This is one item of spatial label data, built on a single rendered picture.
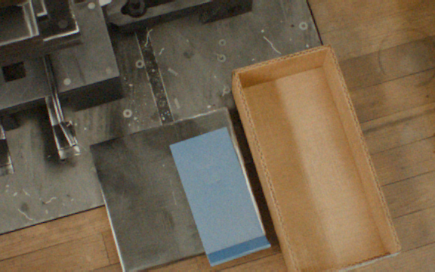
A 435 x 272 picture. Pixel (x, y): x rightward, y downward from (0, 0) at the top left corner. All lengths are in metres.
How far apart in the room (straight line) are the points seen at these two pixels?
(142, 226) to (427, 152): 0.35
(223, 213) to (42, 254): 0.22
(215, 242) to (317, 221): 0.12
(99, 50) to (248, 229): 0.27
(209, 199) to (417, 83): 0.30
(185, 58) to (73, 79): 0.16
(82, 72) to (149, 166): 0.14
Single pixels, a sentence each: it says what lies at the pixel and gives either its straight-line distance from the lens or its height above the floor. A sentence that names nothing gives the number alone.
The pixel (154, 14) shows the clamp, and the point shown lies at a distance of 1.10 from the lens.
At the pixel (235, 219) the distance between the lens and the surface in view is 1.08.
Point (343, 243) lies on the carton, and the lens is 1.11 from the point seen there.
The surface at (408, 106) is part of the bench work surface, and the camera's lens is 1.16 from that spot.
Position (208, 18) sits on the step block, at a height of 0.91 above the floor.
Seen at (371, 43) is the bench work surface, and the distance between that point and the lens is 1.18.
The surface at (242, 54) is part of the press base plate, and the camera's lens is 1.16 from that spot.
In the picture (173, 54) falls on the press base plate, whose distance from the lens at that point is 1.16.
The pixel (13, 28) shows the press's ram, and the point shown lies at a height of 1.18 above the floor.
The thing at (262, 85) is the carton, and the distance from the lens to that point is 1.14.
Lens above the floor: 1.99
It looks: 75 degrees down
